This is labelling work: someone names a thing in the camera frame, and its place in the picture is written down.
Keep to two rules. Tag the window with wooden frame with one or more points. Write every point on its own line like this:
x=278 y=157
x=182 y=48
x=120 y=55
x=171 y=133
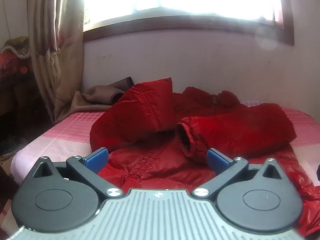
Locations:
x=180 y=2

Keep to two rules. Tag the brown garment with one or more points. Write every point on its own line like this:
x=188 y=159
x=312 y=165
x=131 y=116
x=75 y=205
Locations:
x=105 y=93

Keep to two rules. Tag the beige patterned cover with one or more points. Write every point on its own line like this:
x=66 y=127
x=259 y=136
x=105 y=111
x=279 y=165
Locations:
x=18 y=46

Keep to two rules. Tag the pink checked bed sheet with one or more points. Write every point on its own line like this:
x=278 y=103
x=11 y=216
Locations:
x=65 y=130

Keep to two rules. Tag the dark furniture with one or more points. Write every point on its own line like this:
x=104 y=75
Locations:
x=22 y=110

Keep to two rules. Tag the red puffer jacket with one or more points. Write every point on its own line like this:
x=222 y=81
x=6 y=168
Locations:
x=225 y=130

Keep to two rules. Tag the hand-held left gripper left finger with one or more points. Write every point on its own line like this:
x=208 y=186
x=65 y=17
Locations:
x=96 y=157

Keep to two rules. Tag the red floral cloth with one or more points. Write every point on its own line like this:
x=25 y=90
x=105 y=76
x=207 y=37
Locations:
x=12 y=65

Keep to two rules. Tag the beige curtain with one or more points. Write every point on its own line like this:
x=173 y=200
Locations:
x=52 y=55

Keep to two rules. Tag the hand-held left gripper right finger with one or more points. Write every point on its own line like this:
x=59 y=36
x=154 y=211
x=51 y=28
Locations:
x=217 y=159

